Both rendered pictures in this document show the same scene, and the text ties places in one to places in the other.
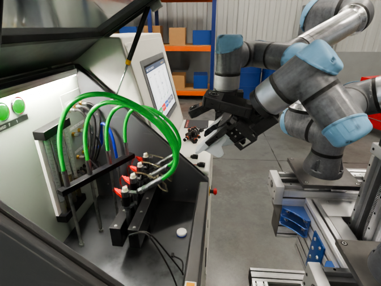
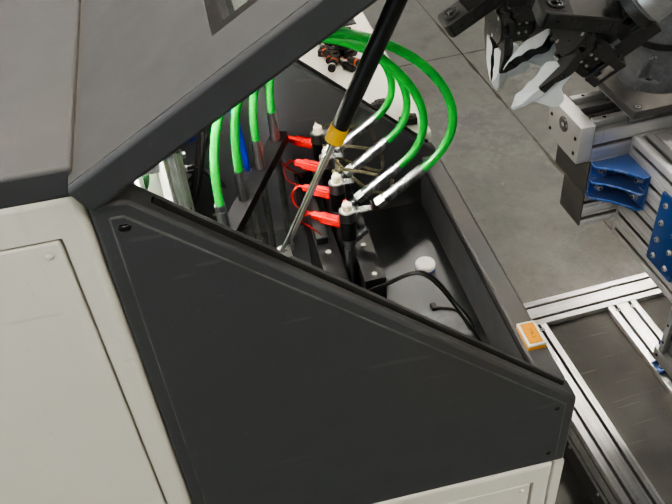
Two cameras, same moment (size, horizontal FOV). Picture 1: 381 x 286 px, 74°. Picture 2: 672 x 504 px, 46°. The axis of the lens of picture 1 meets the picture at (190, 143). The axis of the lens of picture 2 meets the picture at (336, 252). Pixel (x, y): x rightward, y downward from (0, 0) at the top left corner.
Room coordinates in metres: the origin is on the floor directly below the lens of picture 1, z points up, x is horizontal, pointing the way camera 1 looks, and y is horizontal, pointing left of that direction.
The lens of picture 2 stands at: (-0.27, 0.51, 1.91)
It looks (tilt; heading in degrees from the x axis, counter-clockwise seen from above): 42 degrees down; 344
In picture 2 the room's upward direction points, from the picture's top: 5 degrees counter-clockwise
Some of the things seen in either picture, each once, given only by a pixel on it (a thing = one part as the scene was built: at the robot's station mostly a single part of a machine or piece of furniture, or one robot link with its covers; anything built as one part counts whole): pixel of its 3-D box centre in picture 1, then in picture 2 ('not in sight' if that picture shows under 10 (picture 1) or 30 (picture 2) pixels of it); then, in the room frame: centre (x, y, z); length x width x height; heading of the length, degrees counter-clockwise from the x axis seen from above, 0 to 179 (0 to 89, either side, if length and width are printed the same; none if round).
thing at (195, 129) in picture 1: (194, 133); (339, 44); (1.40, -0.02, 1.01); 0.23 x 0.11 x 0.06; 173
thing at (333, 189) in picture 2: (138, 201); (346, 227); (0.76, 0.19, 0.99); 0.05 x 0.03 x 0.21; 83
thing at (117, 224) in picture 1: (140, 213); (338, 250); (0.80, 0.20, 0.91); 0.34 x 0.10 x 0.15; 173
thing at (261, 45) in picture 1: (257, 54); not in sight; (0.81, -0.20, 1.51); 0.11 x 0.11 x 0.08; 35
